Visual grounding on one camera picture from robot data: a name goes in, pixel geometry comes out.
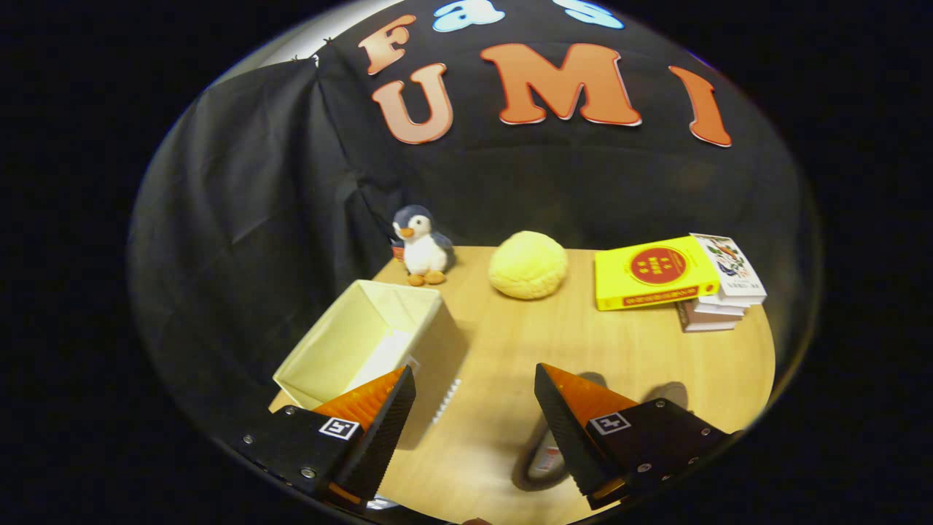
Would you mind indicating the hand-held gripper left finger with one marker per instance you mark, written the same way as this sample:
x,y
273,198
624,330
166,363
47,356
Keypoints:
x,y
379,445

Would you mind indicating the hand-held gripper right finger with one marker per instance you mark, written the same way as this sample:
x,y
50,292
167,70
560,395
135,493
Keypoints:
x,y
568,445

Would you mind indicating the brown fuzzy shoe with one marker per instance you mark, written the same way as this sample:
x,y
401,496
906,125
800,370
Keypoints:
x,y
547,461

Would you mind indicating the cream fabric storage box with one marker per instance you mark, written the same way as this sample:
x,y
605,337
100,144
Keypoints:
x,y
335,350

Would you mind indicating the yellow plush bun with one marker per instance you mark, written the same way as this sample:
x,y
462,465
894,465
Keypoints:
x,y
528,264

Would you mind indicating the brown cover white book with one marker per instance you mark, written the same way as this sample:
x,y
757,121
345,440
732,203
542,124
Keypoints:
x,y
711,324

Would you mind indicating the yellow book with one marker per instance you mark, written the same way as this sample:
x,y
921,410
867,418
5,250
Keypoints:
x,y
656,270

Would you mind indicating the penguin plush toy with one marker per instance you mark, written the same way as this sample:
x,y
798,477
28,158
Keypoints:
x,y
424,251

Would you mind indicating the plain white book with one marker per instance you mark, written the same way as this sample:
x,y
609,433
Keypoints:
x,y
721,309

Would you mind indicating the white illustrated cover book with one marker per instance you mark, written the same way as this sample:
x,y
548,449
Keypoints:
x,y
729,266

